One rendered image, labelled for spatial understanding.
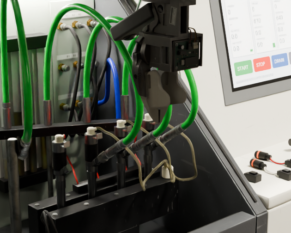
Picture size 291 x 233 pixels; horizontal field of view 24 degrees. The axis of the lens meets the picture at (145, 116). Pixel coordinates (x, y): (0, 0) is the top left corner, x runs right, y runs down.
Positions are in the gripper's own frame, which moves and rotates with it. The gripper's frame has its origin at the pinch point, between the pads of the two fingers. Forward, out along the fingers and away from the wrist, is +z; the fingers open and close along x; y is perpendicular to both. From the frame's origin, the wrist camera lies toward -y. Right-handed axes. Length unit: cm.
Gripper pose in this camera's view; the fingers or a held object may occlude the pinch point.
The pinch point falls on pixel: (154, 113)
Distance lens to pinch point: 111.1
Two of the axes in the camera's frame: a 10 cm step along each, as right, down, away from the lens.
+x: 7.5, -1.8, 6.4
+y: 6.6, 2.0, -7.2
